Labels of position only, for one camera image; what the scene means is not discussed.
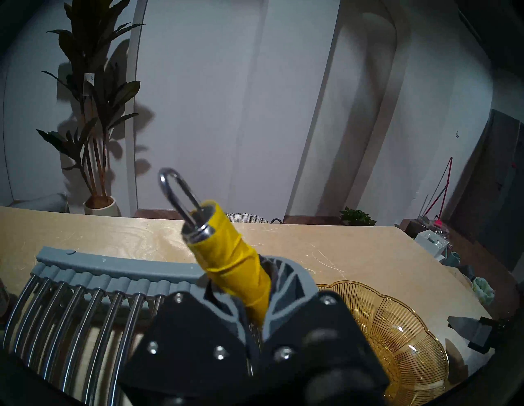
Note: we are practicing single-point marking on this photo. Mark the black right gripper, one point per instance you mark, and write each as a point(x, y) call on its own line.
point(489, 333)

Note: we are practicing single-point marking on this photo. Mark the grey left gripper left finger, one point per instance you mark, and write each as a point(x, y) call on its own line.
point(192, 343)

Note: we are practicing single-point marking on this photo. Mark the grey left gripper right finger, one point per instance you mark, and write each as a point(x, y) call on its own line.
point(323, 343)

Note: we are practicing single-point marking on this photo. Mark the amber glass plate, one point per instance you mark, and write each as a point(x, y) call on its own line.
point(389, 327)

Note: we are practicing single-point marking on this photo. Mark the green mesh bag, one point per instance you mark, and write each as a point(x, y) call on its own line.
point(483, 288)

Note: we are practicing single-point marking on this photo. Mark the teal ceramic vase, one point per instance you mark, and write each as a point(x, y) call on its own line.
point(452, 258)

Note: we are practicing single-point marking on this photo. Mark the white open box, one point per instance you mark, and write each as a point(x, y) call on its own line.
point(430, 241)

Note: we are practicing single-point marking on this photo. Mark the grey dish rack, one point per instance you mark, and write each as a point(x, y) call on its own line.
point(102, 266)

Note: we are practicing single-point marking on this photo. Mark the small bushy potted plant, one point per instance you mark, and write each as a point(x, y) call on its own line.
point(356, 217)

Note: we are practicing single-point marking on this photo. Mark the white wicker basket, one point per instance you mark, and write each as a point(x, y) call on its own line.
point(245, 217)

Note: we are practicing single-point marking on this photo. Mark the dark grey door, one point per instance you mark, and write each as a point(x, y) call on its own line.
point(499, 184)

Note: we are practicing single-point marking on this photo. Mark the tall potted leafy plant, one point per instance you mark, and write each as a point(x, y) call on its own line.
point(98, 41)

